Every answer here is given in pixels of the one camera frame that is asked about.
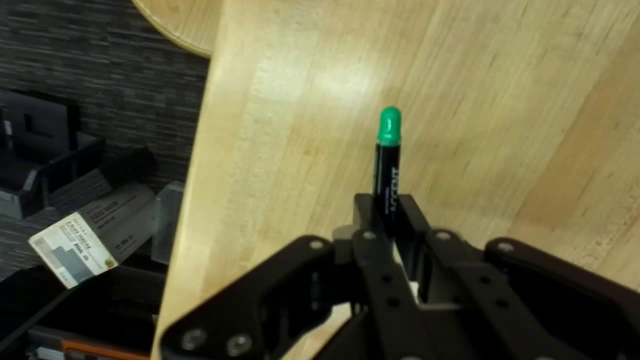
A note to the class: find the black marker with green cap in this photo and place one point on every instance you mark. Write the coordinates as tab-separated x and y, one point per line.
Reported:
386	172

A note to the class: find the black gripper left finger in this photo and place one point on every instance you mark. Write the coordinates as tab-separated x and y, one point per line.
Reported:
287	300

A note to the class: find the grey translucent box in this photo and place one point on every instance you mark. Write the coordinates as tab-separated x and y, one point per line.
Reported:
168	220

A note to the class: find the round wooden stool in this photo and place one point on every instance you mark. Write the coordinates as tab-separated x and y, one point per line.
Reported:
181	23

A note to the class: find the black plastic tray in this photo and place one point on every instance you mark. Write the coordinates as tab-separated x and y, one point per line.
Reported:
40	160

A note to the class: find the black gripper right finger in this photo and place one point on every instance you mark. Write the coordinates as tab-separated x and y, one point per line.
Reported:
533	306

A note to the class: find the dark box with white label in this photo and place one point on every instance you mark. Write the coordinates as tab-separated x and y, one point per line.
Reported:
81	243

